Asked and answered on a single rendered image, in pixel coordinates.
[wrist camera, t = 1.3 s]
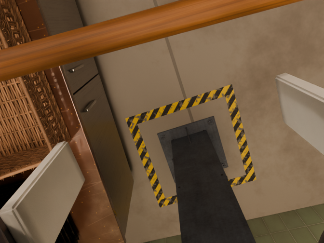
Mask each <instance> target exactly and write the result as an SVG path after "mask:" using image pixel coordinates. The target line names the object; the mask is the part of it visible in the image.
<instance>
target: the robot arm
mask: <svg viewBox="0 0 324 243"><path fill-rule="evenodd" d="M275 81H276V86H277V92H278V97H279V101H280V106H281V111H282V116H283V121H284V123H286V124H287V125H288V126H289V127H290V128H292V129H293V130H294V131H295V132H297V133H298V134H299V135H300V136H301V137H303V138H304V139H305V140H306V141H308V142H309V143H310V144H311V145H312V146H314V147H315V148H316V149H317V150H318V151H320V152H321V153H322V154H323V155H324V88H321V87H319V86H316V85H314V84H312V83H309V82H307V81H304V80H302V79H299V78H297V77H295V76H292V75H290V74H287V73H283V74H280V75H277V77H276V78H275ZM84 182H85V178H84V176H83V174H82V172H81V169H80V167H79V165H78V163H77V161H76V159H75V156H74V154H73V152H72V150H71V148H70V146H69V143H68V142H66V141H63V142H60V143H57V144H56V146H55V147H54V148H53V149H52V150H51V151H50V153H49V154H48V155H47V156H46V157H45V158H44V160H43V161H42V162H41V163H40V164H39V165H38V167H37V168H36V169H35V170H34V171H33V172H32V174H31V175H30V176H29V177H28V178H27V179H26V181H25V182H24V183H23V184H22V185H21V186H20V188H19V189H18V190H17V191H16V192H15V193H14V195H13V196H12V197H11V198H10V199H9V200H8V202H7V203H6V204H5V205H4V206H3V207H2V208H1V209H0V243H55V241H56V239H57V237H58V235H59V233H60V231H61V229H62V227H63V224H64V222H65V220H66V218H67V216H68V214H69V212H70V210H71V208H72V206H73V204H74V202H75V200H76V198H77V196H78V194H79V192H80V190H81V188H82V186H83V184H84Z"/></svg>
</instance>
